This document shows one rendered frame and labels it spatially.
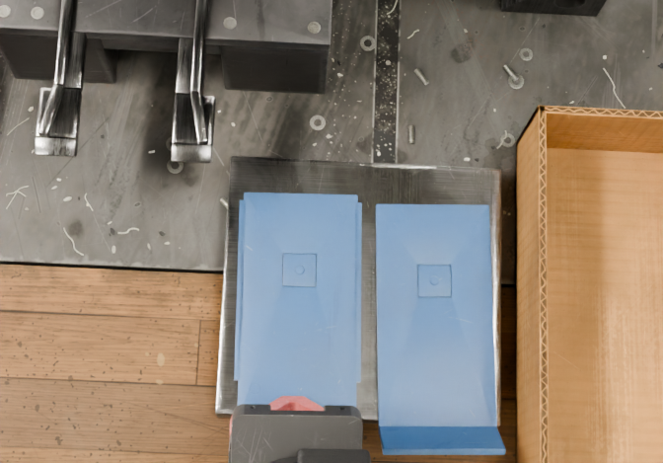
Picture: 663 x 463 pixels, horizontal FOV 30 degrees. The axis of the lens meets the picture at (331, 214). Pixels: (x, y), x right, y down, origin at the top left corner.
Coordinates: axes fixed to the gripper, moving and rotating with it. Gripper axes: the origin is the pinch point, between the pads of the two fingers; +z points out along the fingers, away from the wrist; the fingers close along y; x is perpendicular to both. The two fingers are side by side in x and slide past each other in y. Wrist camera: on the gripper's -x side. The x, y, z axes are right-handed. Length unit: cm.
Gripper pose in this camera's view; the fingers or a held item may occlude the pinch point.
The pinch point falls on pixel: (292, 430)
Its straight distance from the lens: 72.1
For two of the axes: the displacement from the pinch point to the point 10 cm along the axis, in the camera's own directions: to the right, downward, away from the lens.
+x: -10.0, -0.2, -0.5
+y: 0.4, -9.7, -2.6
